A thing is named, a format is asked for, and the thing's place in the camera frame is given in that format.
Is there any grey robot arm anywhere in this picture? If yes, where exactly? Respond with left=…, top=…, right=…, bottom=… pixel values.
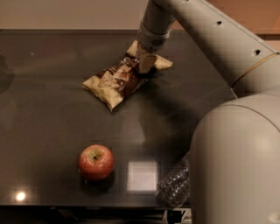
left=138, top=0, right=280, bottom=224

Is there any clear plastic water bottle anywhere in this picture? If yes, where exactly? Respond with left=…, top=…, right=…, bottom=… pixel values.
left=157, top=153, right=190, bottom=207

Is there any red apple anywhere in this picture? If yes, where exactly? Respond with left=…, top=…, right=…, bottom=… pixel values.
left=78, top=144, right=115, bottom=181

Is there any brown chip bag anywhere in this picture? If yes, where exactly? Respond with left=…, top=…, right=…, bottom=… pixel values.
left=82, top=40, right=172, bottom=111

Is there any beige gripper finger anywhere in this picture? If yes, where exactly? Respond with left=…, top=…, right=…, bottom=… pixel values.
left=135, top=43, right=143, bottom=60
left=139, top=52, right=157, bottom=74

